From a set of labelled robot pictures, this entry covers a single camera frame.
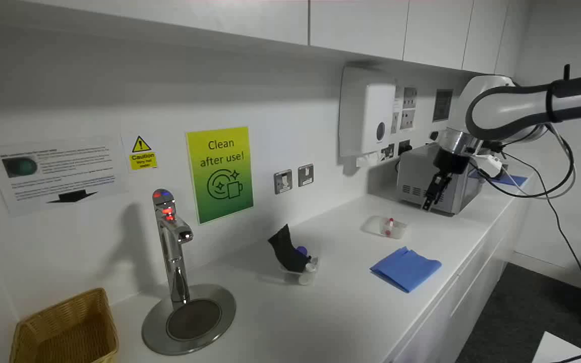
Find white upper cabinets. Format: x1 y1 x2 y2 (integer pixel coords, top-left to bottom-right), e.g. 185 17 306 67
34 0 535 77

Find steel wall socket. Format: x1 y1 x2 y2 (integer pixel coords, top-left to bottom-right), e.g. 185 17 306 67
273 167 295 196
297 161 318 190

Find yellow warning sign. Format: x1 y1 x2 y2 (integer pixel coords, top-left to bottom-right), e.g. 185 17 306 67
127 132 160 171

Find black box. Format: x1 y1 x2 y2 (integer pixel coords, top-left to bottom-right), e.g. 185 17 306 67
266 222 315 274

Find blue flat object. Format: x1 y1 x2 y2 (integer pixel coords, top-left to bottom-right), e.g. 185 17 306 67
496 171 531 191

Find green yellow cleaning poster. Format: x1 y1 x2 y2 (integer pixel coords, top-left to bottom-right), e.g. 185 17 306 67
185 124 256 226

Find blue folded cloth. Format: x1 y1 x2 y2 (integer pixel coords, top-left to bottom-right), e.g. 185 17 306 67
369 245 445 294

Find clear plastic bowl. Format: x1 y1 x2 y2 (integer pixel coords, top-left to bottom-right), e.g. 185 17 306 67
360 213 414 243

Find white base cabinets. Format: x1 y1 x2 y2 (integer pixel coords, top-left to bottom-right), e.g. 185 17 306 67
384 200 528 363

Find white information sheet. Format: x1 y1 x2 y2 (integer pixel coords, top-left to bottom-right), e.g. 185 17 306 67
0 138 122 213

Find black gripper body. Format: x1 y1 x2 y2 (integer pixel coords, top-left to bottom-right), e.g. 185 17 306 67
433 147 472 187

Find chrome tap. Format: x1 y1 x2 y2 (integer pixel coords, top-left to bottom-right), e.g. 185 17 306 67
151 187 196 309

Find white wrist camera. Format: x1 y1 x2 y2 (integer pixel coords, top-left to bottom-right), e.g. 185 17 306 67
471 152 509 181

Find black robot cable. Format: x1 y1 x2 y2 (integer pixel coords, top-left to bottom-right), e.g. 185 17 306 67
485 123 581 300

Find dark double wall socket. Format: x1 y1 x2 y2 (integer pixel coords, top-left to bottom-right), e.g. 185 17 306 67
377 137 414 164

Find white platform board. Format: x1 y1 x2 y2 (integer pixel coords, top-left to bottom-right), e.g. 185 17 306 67
531 328 581 363

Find steel box appliance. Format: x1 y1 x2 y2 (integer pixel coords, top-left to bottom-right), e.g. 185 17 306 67
396 143 491 218

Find dark wall panel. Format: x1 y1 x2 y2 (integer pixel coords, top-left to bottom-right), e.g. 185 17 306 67
433 87 455 123

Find white paper towel dispenser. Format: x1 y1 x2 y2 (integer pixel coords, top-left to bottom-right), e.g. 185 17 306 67
337 63 400 178

